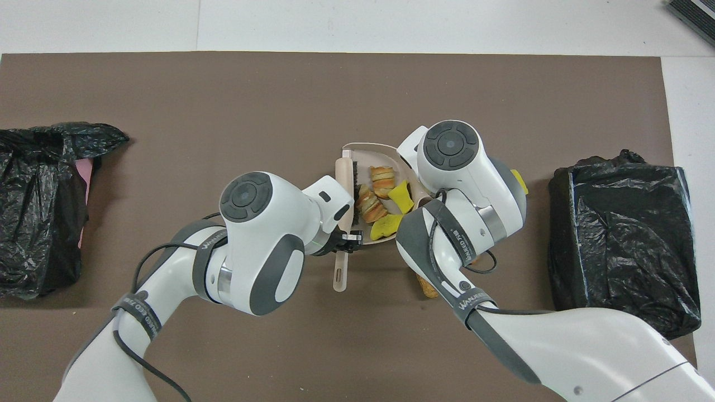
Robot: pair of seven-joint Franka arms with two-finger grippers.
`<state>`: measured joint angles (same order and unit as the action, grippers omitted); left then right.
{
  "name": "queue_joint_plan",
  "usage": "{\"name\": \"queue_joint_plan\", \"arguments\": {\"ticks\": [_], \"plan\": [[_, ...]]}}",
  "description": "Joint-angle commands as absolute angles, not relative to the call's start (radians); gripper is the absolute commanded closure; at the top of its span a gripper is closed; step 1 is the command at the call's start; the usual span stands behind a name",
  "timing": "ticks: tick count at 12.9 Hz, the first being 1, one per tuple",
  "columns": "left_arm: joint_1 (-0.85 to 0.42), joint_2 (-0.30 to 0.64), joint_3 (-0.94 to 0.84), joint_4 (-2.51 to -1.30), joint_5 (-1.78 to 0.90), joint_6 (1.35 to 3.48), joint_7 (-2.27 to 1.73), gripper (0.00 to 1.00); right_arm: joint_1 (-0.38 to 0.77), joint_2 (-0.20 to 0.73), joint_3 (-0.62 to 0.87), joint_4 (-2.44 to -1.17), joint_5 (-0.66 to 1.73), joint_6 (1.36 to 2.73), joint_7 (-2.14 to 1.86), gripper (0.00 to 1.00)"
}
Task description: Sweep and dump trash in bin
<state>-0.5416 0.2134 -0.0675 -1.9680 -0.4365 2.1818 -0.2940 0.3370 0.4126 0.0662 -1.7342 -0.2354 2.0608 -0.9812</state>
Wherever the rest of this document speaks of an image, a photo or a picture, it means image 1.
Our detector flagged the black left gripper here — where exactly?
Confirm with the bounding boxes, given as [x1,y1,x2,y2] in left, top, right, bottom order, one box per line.
[321,226,365,257]

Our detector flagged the large yellow sponge piece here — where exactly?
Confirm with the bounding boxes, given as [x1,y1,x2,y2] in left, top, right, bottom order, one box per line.
[370,214,404,242]

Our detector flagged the pale tan scrap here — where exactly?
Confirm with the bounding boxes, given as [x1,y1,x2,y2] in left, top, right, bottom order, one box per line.
[357,184,389,224]

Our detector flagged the beige hand brush black bristles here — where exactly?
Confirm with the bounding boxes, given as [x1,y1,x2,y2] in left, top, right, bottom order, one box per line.
[333,157,361,293]

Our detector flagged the small yellow green sponge piece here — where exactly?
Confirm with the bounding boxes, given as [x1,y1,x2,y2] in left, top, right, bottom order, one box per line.
[388,180,415,214]

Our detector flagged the orange striped scrap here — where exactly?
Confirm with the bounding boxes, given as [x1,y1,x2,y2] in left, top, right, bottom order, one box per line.
[370,166,396,200]

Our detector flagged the beige plastic dustpan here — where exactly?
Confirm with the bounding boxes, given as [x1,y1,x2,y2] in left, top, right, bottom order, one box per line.
[341,142,433,246]

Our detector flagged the brown bread roll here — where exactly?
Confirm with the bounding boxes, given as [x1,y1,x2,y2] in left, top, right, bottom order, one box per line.
[416,274,439,299]

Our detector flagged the black plastic trash bag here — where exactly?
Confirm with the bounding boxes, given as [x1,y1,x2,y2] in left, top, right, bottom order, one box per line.
[0,122,130,301]
[547,149,702,340]

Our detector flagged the pink plastic bin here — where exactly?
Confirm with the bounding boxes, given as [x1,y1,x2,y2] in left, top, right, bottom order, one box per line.
[75,158,93,249]

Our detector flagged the brown table mat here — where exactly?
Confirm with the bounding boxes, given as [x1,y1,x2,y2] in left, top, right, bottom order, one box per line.
[0,52,700,402]

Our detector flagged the dark grey ridged panel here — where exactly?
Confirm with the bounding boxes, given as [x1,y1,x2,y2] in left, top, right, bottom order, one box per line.
[666,0,715,49]

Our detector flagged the left arm gripper cable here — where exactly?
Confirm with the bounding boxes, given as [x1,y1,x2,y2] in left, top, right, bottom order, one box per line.
[112,212,230,402]

